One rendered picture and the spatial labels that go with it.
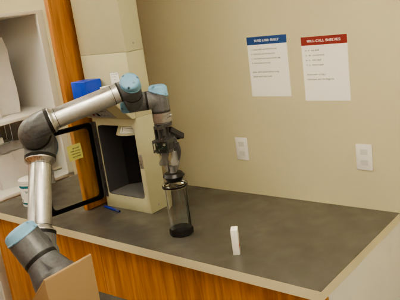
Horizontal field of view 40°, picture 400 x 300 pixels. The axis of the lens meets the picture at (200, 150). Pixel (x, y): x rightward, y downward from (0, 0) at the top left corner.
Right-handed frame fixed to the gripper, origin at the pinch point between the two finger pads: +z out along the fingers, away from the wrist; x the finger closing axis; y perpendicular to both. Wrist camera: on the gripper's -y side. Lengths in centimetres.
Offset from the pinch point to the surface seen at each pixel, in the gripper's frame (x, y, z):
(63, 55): -63, -23, -49
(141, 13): -42, -69, -64
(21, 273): -114, -15, 66
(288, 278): 55, 30, 29
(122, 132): -37.9, -24.5, -10.3
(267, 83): 29, -49, -25
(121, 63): -29, -20, -43
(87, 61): -52, -27, -45
